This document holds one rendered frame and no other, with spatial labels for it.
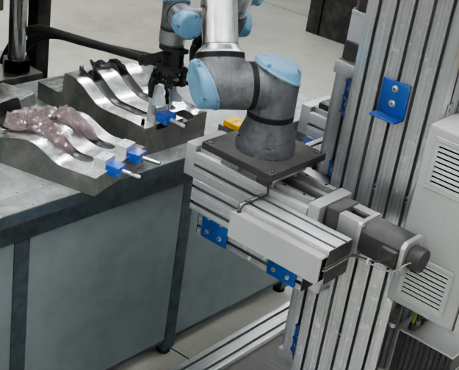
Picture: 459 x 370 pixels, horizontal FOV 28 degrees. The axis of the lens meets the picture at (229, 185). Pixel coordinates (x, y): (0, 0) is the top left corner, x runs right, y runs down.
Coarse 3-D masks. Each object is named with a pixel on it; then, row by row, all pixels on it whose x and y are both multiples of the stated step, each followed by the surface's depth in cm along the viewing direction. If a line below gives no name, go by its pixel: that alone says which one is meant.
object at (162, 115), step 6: (150, 108) 268; (156, 108) 267; (162, 108) 269; (150, 114) 269; (156, 114) 268; (162, 114) 266; (168, 114) 267; (174, 114) 268; (150, 120) 270; (156, 120) 268; (162, 120) 267; (168, 120) 267; (174, 120) 266
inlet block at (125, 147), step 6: (120, 144) 255; (126, 144) 256; (132, 144) 257; (120, 150) 255; (126, 150) 254; (132, 150) 256; (138, 150) 256; (144, 150) 257; (132, 156) 254; (138, 156) 254; (144, 156) 255; (132, 162) 255; (138, 162) 254; (156, 162) 254
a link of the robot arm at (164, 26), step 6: (162, 0) 253; (168, 0) 251; (174, 0) 250; (180, 0) 250; (186, 0) 251; (162, 6) 254; (168, 6) 250; (162, 12) 254; (162, 18) 255; (162, 24) 255; (168, 24) 254; (168, 30) 254
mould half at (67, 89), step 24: (72, 72) 285; (144, 72) 297; (48, 96) 292; (72, 96) 284; (96, 96) 280; (120, 96) 285; (96, 120) 279; (120, 120) 272; (192, 120) 280; (144, 144) 267; (168, 144) 276
